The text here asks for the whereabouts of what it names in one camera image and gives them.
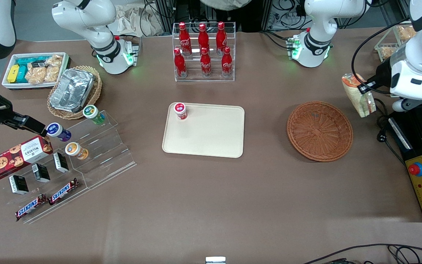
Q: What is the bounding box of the thin black cable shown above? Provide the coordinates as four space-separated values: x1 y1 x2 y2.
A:
303 244 422 264

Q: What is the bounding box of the cream plastic tray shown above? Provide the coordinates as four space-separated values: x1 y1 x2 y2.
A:
162 102 245 158

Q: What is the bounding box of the red Coca-Cola bottle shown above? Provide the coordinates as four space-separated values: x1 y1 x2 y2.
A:
198 23 210 52
179 22 192 56
216 22 228 52
174 48 188 78
200 47 212 77
221 47 233 77

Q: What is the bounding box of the teal snack box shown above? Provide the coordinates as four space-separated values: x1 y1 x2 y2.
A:
17 56 50 67
15 66 29 83

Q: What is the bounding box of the red lid yogurt cup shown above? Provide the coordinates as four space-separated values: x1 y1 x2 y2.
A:
174 102 188 120

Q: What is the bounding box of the oval tan wicker basket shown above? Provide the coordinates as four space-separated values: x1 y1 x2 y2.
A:
47 66 103 120

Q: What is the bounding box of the yellow snack box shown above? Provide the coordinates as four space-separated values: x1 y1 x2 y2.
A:
7 65 21 84

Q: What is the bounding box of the purple yogurt cup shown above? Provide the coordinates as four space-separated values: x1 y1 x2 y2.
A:
46 122 72 142

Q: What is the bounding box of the clear acrylic stepped stand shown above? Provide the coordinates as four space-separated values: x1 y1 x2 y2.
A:
11 110 137 224

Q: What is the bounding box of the round brown wicker basket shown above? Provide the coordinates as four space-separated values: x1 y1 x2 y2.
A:
286 101 353 162

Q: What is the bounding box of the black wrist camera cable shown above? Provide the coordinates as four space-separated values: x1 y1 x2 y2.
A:
351 18 413 96

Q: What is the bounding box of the wire basket with snacks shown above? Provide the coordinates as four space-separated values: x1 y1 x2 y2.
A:
374 23 417 62

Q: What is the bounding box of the triangle sandwich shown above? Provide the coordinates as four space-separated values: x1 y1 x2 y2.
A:
342 73 376 118

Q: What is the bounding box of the white plastic bin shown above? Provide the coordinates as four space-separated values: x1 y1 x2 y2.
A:
1 52 71 90

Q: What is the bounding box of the orange yogurt cup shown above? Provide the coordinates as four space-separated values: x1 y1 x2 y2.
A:
65 142 89 160

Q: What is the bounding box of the small black box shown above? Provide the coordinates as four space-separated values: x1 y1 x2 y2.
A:
32 164 51 183
53 152 69 173
9 175 29 195

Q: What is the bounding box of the black cable bundle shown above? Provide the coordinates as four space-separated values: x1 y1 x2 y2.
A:
266 0 307 30

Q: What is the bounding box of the green yogurt cup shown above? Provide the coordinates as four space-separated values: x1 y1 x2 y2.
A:
83 105 106 125

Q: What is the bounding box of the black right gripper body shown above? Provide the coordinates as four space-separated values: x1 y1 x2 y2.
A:
0 96 28 128

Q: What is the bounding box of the black power cable with plug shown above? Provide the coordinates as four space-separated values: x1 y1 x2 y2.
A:
374 97 407 167

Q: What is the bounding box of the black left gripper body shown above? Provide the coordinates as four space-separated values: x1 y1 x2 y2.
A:
375 60 393 92

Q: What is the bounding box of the red Walkers shortbread box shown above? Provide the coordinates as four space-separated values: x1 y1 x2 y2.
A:
0 136 54 182

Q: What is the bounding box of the clear acrylic bottle rack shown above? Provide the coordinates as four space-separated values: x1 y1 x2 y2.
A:
172 22 236 82

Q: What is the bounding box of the crumpled white cloth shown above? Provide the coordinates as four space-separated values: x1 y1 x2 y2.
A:
116 5 167 37

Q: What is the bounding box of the aluminium foil tray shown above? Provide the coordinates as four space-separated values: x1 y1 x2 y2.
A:
49 68 95 113

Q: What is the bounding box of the Snickers bar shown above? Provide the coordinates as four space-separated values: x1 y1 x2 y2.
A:
48 178 79 205
15 194 48 221

